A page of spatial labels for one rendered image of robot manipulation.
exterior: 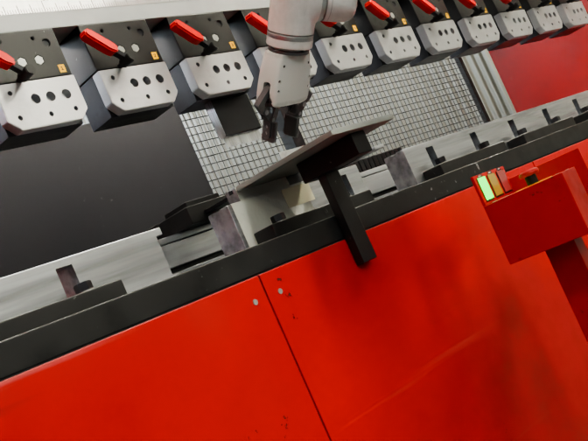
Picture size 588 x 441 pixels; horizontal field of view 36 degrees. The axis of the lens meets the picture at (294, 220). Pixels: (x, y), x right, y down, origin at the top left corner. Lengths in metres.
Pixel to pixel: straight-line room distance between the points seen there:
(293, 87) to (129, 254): 0.44
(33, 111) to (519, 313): 1.08
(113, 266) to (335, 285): 0.39
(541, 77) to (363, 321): 2.34
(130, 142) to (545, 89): 2.01
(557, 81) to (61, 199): 2.26
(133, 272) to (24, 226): 0.60
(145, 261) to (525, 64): 2.57
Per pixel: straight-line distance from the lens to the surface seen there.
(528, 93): 3.83
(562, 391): 2.03
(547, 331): 2.05
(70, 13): 1.62
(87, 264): 1.44
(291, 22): 1.61
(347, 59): 2.03
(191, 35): 1.70
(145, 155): 2.28
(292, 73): 1.65
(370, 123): 1.59
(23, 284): 1.38
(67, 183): 2.13
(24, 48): 1.53
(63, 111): 1.51
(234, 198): 1.69
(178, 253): 1.86
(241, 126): 1.77
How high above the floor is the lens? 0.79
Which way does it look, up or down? 4 degrees up
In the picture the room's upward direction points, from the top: 24 degrees counter-clockwise
